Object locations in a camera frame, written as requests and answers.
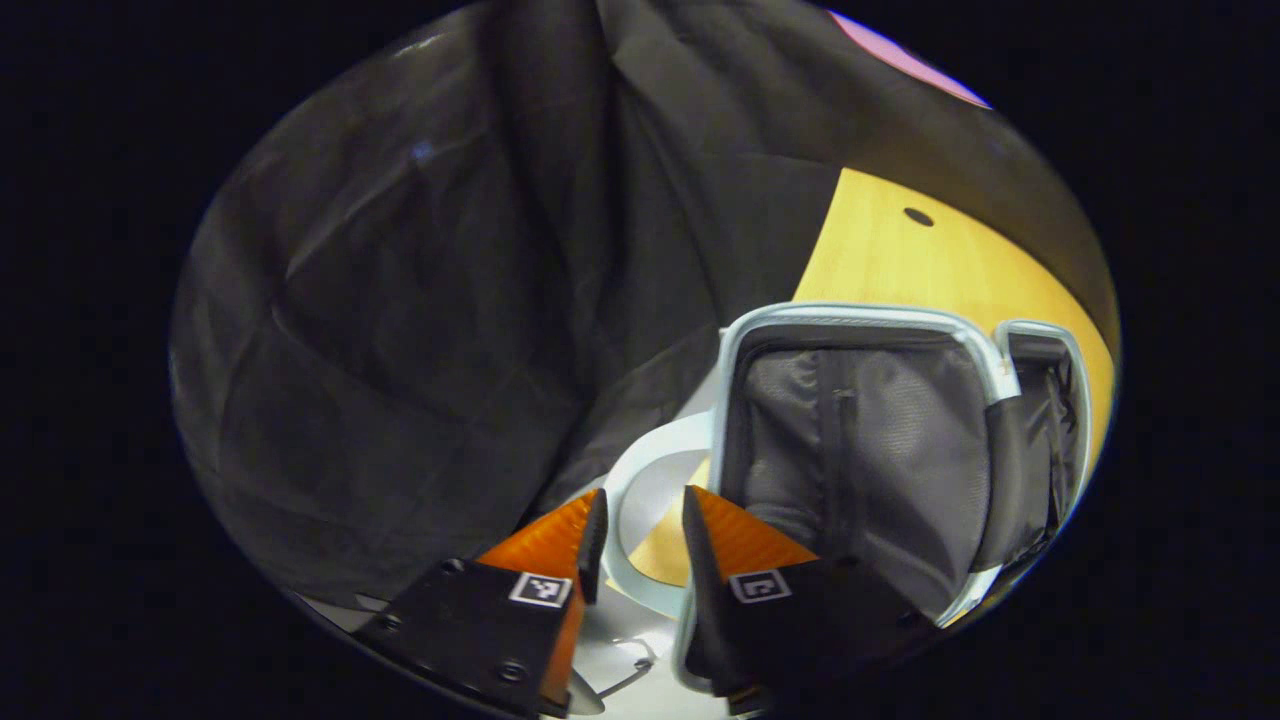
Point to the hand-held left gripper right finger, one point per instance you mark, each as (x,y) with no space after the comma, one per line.
(700,580)

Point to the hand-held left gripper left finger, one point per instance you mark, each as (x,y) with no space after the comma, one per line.
(596,545)

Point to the white suitcase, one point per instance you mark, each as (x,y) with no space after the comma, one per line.
(880,450)

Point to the black backdrop cloth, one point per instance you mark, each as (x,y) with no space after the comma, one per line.
(400,350)

